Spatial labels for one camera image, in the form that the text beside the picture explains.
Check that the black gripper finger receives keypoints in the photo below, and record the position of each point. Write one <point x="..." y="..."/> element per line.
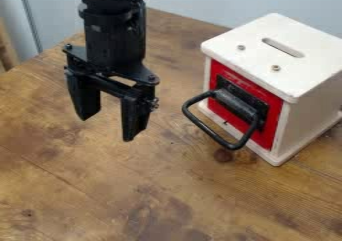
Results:
<point x="84" y="95"/>
<point x="135" y="116"/>

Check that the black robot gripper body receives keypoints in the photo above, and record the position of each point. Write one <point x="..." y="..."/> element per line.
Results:
<point x="109" y="60"/>

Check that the red drawer front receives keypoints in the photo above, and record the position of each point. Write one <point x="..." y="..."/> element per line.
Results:
<point x="231" y="115"/>

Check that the white wooden drawer box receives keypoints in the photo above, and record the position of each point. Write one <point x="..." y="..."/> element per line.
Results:
<point x="287" y="65"/>

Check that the wooden chair edge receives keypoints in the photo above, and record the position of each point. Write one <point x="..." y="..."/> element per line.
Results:
<point x="8" y="54"/>

